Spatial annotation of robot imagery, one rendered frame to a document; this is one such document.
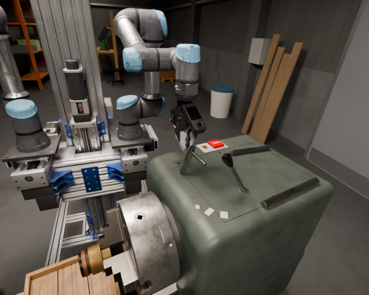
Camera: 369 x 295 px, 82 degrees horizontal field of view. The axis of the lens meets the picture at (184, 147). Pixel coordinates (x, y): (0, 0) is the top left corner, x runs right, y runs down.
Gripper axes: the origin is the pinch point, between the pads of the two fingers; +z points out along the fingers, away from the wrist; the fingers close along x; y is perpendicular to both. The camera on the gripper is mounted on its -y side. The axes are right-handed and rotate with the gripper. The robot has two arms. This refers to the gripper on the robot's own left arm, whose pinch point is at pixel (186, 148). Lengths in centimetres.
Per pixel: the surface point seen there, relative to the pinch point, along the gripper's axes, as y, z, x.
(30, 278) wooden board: 4, 44, 62
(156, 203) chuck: -12.5, 10.3, 17.2
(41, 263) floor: 84, 133, 84
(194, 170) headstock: -3.3, 8.5, -2.2
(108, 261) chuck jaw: -16.1, 23.8, 34.6
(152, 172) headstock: 5.8, 11.7, 11.9
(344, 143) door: 56, 83, -272
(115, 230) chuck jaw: -9.6, 18.9, 30.6
